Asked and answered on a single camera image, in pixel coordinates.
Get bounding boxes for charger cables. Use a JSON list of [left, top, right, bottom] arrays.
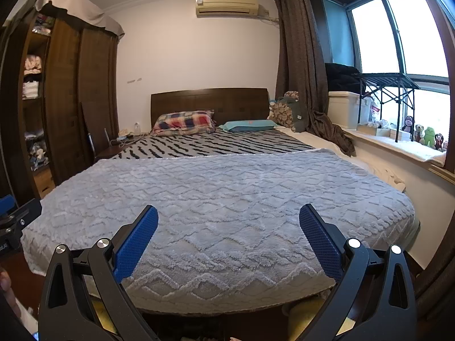
[[117, 130, 138, 147]]

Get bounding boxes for dark green cushion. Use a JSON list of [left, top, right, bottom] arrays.
[[287, 97, 313, 133]]

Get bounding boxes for grey textured blanket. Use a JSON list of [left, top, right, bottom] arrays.
[[20, 148, 416, 304]]

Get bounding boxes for teal pillow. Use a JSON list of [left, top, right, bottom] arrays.
[[217, 120, 278, 133]]

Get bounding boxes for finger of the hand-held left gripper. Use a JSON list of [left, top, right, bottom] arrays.
[[0, 195, 15, 218], [10, 199, 43, 228]]

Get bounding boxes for yellow bag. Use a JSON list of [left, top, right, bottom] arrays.
[[282, 296, 356, 341]]

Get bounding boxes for black folding table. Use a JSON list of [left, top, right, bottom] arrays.
[[352, 73, 420, 143]]

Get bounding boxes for brown curtain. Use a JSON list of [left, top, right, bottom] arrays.
[[272, 0, 356, 157]]

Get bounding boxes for dark wooden headboard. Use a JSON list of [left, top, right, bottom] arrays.
[[151, 88, 270, 130]]

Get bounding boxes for teal roller blind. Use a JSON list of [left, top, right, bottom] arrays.
[[322, 0, 351, 65]]

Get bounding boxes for white storage box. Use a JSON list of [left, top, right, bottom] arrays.
[[328, 91, 372, 130]]

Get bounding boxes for folded chair with metal legs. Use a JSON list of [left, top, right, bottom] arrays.
[[80, 101, 119, 162]]

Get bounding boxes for white sill mat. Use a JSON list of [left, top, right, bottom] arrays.
[[341, 128, 447, 166]]

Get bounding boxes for pink folded clothes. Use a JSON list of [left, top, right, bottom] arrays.
[[23, 55, 43, 76]]

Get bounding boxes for white bed sheet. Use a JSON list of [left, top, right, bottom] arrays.
[[281, 126, 406, 194]]

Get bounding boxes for beige air conditioner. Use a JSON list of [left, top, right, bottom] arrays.
[[194, 0, 259, 18]]

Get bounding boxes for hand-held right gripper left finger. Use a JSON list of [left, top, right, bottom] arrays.
[[38, 204, 162, 341]]

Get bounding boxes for black jacket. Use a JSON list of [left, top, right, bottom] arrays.
[[324, 63, 364, 93]]

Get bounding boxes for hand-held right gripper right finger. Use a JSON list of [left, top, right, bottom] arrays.
[[299, 203, 417, 341]]

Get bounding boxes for white cloth cover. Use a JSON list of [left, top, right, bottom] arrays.
[[34, 0, 126, 38]]

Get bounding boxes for wooden nightstand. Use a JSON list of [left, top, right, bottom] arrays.
[[94, 133, 150, 160]]

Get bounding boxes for dark wooden wardrobe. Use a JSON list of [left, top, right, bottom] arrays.
[[0, 2, 119, 199]]

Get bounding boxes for black striped bed sheet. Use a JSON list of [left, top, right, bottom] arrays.
[[108, 130, 317, 160]]

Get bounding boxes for log print cushion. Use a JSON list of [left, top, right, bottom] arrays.
[[269, 92, 300, 128]]

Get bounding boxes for plaid pillow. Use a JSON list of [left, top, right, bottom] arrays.
[[151, 110, 217, 136]]

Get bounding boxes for mixed clothes pile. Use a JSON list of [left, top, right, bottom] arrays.
[[25, 130, 50, 172]]

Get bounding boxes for flat beige box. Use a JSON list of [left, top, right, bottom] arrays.
[[357, 124, 415, 142]]

